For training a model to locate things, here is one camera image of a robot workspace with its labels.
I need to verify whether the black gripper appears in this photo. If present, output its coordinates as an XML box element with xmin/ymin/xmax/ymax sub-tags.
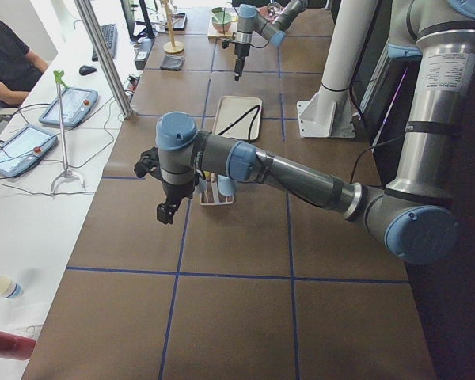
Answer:
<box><xmin>156</xmin><ymin>180</ymin><xmax>194</xmax><ymax>224</ymax></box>
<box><xmin>234</xmin><ymin>42</ymin><xmax>250</xmax><ymax>81</ymax></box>

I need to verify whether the beige rabbit tray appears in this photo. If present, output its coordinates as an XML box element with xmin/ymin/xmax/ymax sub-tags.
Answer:
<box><xmin>212</xmin><ymin>96</ymin><xmax>263</xmax><ymax>142</ymax></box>

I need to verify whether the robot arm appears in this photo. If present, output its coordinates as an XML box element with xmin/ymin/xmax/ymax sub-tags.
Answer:
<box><xmin>231</xmin><ymin>0</ymin><xmax>309</xmax><ymax>81</ymax></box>
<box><xmin>146</xmin><ymin>1</ymin><xmax>475</xmax><ymax>264</ymax></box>

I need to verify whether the blue cup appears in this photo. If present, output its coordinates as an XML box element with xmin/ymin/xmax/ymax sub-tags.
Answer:
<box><xmin>217</xmin><ymin>175</ymin><xmax>238</xmax><ymax>196</ymax></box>

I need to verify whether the paper cup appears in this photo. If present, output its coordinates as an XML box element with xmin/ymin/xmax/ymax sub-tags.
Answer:
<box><xmin>0</xmin><ymin>275</ymin><xmax>23</xmax><ymax>299</ymax></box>

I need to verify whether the wooden cutting board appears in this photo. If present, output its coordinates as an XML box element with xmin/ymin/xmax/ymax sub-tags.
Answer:
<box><xmin>207</xmin><ymin>13</ymin><xmax>238</xmax><ymax>38</ymax></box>

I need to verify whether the green bowl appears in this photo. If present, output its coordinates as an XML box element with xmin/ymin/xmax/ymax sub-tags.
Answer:
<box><xmin>211</xmin><ymin>12</ymin><xmax>232</xmax><ymax>33</ymax></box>

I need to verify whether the wooden mug tree stand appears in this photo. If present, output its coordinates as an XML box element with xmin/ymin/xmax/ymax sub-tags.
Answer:
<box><xmin>161</xmin><ymin>0</ymin><xmax>184</xmax><ymax>55</ymax></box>

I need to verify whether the grey folded cloth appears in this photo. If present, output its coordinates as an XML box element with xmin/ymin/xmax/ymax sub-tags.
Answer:
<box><xmin>159</xmin><ymin>55</ymin><xmax>184</xmax><ymax>71</ymax></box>

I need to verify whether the black keyboard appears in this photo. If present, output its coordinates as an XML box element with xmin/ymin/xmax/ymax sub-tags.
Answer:
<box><xmin>100</xmin><ymin>24</ymin><xmax>118</xmax><ymax>59</ymax></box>

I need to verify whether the teach pendant far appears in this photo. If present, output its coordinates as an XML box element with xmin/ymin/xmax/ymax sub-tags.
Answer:
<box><xmin>39</xmin><ymin>87</ymin><xmax>98</xmax><ymax>127</ymax></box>

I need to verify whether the teach pendant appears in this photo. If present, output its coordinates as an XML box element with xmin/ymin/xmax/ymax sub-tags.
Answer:
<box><xmin>0</xmin><ymin>124</ymin><xmax>58</xmax><ymax>177</ymax></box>
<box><xmin>39</xmin><ymin>87</ymin><xmax>98</xmax><ymax>127</ymax></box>

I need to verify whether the computer mouse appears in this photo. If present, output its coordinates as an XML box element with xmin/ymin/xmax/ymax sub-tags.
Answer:
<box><xmin>78</xmin><ymin>65</ymin><xmax>97</xmax><ymax>76</ymax></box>

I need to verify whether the teach pendant near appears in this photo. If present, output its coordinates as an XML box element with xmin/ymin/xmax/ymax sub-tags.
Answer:
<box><xmin>0</xmin><ymin>124</ymin><xmax>58</xmax><ymax>177</ymax></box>

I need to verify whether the green tipped metal stand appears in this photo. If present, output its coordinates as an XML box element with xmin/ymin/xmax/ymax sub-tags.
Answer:
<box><xmin>51</xmin><ymin>70</ymin><xmax>86</xmax><ymax>197</ymax></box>

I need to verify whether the seated person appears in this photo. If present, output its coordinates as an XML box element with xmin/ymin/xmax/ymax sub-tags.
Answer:
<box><xmin>0</xmin><ymin>20</ymin><xmax>48</xmax><ymax>106</ymax></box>

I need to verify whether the red bottle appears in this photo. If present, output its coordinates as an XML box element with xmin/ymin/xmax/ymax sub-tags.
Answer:
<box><xmin>0</xmin><ymin>331</ymin><xmax>36</xmax><ymax>360</ymax></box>

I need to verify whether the white wire cup rack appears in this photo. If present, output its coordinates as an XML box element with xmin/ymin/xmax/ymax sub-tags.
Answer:
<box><xmin>199</xmin><ymin>173</ymin><xmax>234</xmax><ymax>206</ymax></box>

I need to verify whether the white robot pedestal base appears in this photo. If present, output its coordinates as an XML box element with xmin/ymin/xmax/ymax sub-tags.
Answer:
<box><xmin>297</xmin><ymin>0</ymin><xmax>378</xmax><ymax>139</ymax></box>

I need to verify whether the aluminium frame post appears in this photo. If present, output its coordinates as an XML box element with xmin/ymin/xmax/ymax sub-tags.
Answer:
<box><xmin>74</xmin><ymin>0</ymin><xmax>133</xmax><ymax>120</ymax></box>

